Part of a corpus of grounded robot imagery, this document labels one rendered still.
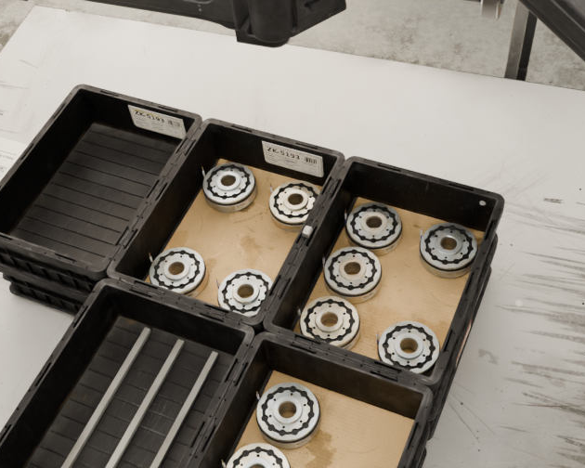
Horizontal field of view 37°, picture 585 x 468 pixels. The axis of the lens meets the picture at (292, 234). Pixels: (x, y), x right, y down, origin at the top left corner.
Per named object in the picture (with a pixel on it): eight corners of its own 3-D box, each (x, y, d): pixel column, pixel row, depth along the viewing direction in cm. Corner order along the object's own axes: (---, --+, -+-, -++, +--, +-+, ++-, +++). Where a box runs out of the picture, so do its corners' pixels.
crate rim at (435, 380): (348, 162, 164) (348, 153, 162) (506, 203, 155) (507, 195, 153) (260, 335, 144) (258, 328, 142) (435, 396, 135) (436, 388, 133)
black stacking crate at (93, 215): (93, 123, 190) (78, 84, 181) (214, 156, 181) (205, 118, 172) (-12, 264, 169) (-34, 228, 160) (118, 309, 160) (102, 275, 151)
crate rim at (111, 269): (208, 123, 173) (205, 115, 171) (348, 162, 164) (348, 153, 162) (105, 282, 153) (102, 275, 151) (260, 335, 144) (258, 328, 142)
